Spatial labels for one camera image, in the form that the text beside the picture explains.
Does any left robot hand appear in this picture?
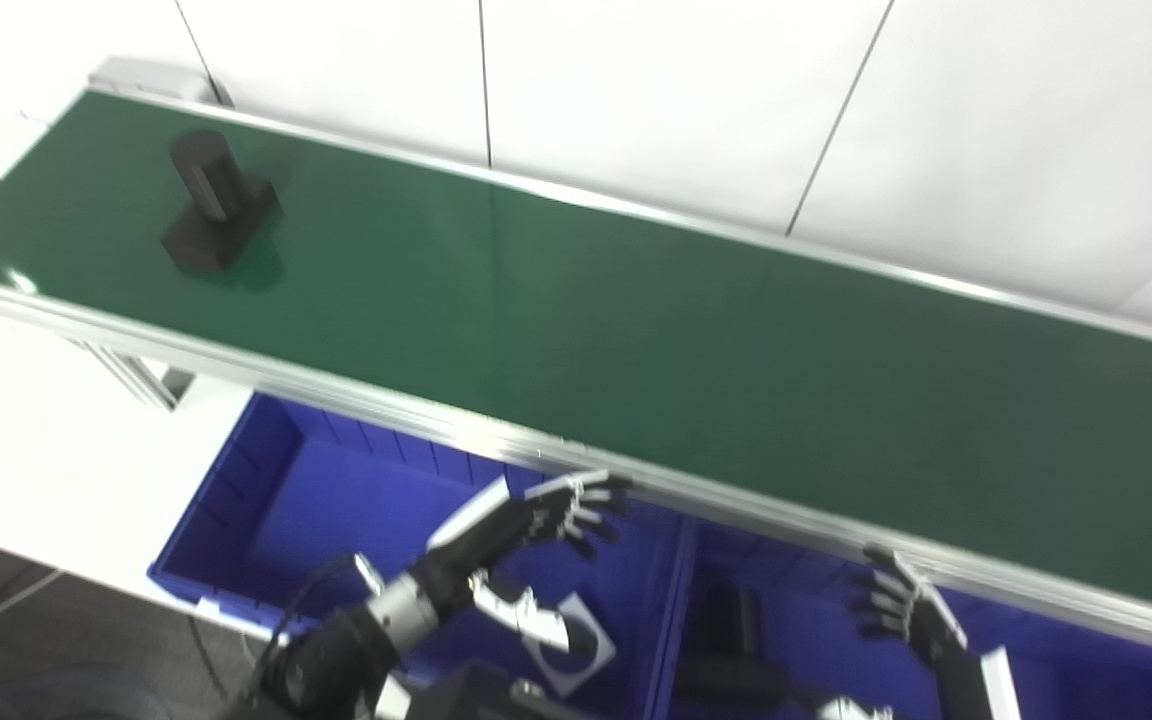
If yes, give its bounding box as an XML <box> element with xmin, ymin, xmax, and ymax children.
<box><xmin>414</xmin><ymin>470</ymin><xmax>634</xmax><ymax>656</ymax></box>

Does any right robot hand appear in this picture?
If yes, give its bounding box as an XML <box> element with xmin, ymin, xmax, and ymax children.
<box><xmin>816</xmin><ymin>543</ymin><xmax>1024</xmax><ymax>720</ymax></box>

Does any blue plastic bin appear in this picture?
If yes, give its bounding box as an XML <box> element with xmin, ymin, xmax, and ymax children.
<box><xmin>646</xmin><ymin>515</ymin><xmax>1152</xmax><ymax>720</ymax></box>
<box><xmin>148</xmin><ymin>392</ymin><xmax>687</xmax><ymax>720</ymax></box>

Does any green conveyor belt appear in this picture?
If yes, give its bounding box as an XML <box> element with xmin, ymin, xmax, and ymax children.
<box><xmin>0</xmin><ymin>85</ymin><xmax>1152</xmax><ymax>663</ymax></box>

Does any aluminium conveyor leg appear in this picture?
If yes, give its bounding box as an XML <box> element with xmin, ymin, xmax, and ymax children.
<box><xmin>76</xmin><ymin>340</ymin><xmax>195</xmax><ymax>411</ymax></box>

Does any black robot body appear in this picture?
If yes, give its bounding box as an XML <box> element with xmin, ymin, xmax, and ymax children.
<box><xmin>376</xmin><ymin>660</ymin><xmax>587</xmax><ymax>720</ymax></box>

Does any grey square plate with hole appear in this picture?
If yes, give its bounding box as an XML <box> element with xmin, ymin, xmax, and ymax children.
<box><xmin>521</xmin><ymin>592</ymin><xmax>617</xmax><ymax>698</ymax></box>

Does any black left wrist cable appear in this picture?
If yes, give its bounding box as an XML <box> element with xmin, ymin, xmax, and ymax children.
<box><xmin>251</xmin><ymin>555</ymin><xmax>367</xmax><ymax>701</ymax></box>

